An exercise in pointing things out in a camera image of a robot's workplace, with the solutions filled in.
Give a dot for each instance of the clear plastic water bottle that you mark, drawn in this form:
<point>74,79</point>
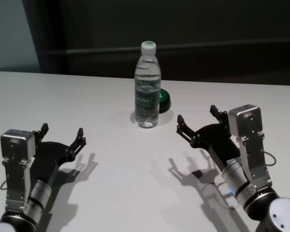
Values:
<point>147,96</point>

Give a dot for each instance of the black green round button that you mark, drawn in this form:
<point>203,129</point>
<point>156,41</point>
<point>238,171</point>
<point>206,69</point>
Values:
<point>165,102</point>

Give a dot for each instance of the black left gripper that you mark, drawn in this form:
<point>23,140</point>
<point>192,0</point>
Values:
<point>50,154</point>

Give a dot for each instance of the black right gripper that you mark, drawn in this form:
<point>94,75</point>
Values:
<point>220,140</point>

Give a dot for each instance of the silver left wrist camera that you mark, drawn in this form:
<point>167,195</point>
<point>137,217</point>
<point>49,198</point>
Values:
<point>15,147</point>

